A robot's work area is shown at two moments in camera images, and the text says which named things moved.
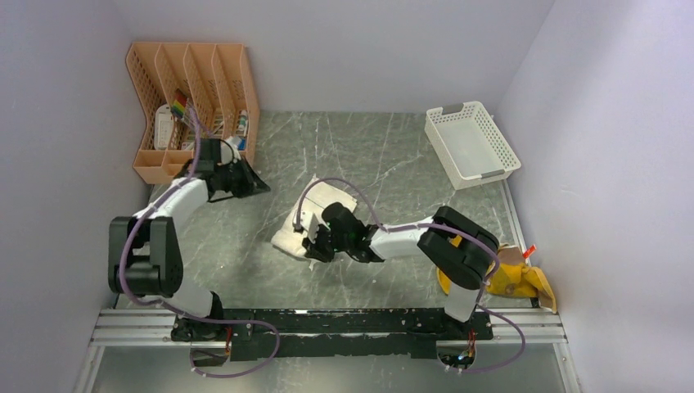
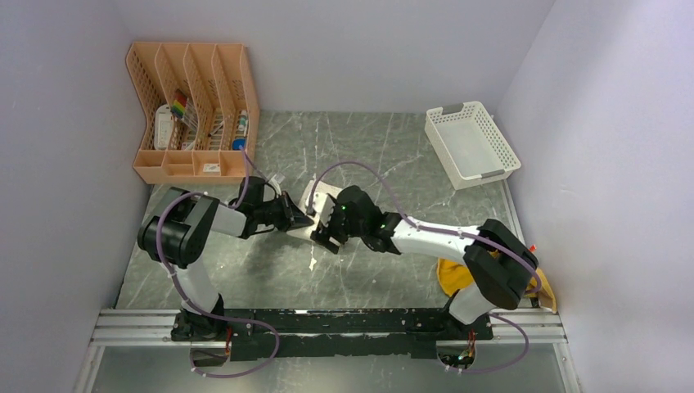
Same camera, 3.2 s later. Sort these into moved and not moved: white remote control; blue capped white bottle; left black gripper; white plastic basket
Moved: left black gripper
Not moved: white remote control; white plastic basket; blue capped white bottle
